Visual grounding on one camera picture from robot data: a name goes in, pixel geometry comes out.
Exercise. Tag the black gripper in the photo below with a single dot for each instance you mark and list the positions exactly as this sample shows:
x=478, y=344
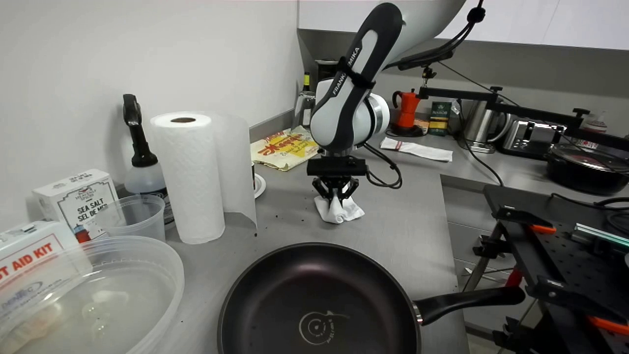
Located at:
x=337, y=167

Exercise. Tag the white cloth with blue stripes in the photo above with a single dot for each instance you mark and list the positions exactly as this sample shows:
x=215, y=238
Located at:
x=337, y=210

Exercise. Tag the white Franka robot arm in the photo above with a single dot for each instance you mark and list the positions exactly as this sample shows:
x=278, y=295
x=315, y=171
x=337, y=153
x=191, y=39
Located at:
x=346, y=120

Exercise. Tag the black nonstick frying pan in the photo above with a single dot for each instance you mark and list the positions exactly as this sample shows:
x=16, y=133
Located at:
x=315, y=295

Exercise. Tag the round white plate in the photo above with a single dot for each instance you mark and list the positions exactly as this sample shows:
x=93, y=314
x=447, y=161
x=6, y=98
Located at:
x=260, y=186

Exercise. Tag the small pale bottle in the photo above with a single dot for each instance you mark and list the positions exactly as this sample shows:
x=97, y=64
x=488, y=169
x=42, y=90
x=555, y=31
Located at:
x=305, y=108

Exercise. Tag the white folded towel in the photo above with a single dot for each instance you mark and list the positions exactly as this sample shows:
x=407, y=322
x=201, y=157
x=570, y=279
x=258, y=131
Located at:
x=423, y=149

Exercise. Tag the red moka pot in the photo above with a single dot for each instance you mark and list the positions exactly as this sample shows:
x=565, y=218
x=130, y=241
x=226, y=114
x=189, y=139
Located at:
x=407, y=110

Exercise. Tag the dark green tin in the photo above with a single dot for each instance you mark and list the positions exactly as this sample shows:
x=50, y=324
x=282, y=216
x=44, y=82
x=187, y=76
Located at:
x=445, y=118

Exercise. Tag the white paper towel roll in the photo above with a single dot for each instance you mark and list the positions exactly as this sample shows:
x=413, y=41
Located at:
x=189, y=177

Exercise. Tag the stainless steel kettle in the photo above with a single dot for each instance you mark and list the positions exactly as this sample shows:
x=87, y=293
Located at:
x=482, y=123

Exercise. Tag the small clear plastic container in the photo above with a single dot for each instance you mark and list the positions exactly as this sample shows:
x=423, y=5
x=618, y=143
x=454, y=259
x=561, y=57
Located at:
x=144, y=216

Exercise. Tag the spray bottle with black trigger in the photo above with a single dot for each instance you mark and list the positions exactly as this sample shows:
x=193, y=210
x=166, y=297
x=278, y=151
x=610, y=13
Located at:
x=140, y=153

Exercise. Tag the silver toaster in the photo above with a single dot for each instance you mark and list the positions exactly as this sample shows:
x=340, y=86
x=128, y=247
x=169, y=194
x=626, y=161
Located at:
x=533, y=135

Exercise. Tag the large clear plastic bowl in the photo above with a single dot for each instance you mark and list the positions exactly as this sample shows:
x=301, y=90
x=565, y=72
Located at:
x=130, y=295

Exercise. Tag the black skillet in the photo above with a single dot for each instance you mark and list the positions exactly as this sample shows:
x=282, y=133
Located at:
x=586, y=169

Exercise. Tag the white sea salt box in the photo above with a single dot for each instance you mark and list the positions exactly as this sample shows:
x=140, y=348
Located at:
x=81, y=202

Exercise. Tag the black perforated breadboard table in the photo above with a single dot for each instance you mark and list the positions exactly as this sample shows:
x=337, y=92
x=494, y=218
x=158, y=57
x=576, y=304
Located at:
x=576, y=275

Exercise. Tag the silver metal bar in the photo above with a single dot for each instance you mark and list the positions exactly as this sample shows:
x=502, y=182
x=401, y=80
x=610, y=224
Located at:
x=600, y=234

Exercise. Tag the white first aid kit box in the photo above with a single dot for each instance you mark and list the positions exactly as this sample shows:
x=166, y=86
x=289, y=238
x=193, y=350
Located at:
x=32, y=255

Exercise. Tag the black articulated camera stand arm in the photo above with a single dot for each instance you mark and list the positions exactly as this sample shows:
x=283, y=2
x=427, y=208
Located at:
x=458, y=92

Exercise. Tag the black stereo camera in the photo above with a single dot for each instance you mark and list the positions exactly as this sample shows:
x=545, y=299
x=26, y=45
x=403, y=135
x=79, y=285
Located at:
x=433, y=55

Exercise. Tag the white wall cabinet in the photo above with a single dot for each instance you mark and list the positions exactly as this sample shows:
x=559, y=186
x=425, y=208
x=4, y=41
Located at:
x=557, y=21

